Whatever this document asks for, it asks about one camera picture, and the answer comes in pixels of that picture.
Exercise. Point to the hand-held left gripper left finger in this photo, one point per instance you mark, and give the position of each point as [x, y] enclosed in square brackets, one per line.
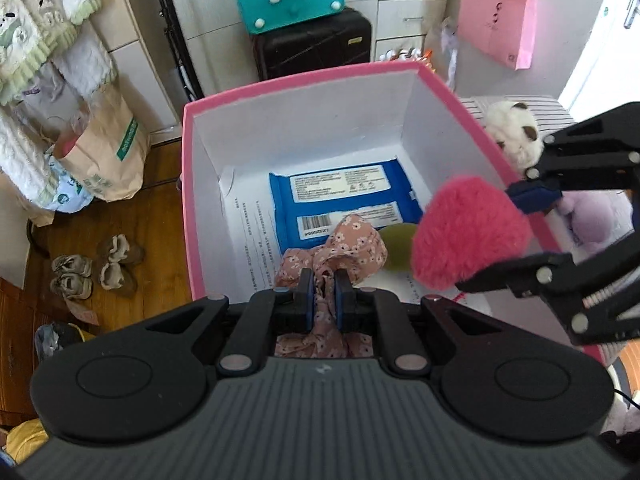
[307, 302]

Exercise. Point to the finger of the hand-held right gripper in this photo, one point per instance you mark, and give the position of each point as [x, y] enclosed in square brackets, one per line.
[520, 270]
[535, 197]

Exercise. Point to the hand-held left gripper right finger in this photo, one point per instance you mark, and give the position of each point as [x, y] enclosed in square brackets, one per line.
[341, 302]

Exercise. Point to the pink floral cloth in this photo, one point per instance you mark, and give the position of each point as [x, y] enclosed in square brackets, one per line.
[345, 245]

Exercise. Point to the purple plush toy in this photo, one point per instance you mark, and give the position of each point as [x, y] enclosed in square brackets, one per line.
[595, 215]

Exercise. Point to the pink fluffy ball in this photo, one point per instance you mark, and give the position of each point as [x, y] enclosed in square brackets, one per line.
[465, 230]

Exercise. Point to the white panda plush toy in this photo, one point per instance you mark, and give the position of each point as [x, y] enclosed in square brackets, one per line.
[510, 130]

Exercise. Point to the green plush ball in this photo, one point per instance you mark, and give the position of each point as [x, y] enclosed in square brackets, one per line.
[397, 250]

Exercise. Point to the blue wet wipes pack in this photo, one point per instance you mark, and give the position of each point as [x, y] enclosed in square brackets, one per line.
[340, 195]

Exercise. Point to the pink cardboard box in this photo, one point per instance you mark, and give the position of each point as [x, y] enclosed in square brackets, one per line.
[300, 125]

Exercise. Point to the white printed paper sheet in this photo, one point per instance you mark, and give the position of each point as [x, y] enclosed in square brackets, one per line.
[250, 240]

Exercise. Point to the striped tablecloth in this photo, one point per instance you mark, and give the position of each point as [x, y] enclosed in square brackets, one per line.
[550, 107]

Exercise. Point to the white door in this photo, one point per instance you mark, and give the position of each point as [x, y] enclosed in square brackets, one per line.
[600, 35]

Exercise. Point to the pink paper bag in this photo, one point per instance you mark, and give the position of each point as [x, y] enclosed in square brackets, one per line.
[495, 20]

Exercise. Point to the clear plastic bag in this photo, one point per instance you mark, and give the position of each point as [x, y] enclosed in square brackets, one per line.
[450, 35]

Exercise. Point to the white and orange trinkets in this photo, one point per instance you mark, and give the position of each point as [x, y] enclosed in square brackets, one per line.
[405, 54]

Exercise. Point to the pink paper tag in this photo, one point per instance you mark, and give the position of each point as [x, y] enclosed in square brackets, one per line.
[82, 315]

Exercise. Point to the brown paper bag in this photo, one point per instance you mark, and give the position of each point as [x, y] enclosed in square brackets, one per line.
[110, 160]

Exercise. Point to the black suitcase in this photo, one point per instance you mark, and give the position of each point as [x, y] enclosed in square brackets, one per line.
[310, 45]

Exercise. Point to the green white plastic pack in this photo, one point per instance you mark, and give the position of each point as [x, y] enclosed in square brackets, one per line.
[67, 192]

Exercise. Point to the black clothes rack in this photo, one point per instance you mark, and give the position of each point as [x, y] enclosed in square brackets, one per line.
[172, 25]

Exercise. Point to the yellow cloth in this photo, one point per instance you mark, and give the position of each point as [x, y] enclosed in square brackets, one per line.
[25, 442]

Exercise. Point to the white fluffy pajama jacket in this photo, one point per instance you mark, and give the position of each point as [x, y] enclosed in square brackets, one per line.
[30, 15]

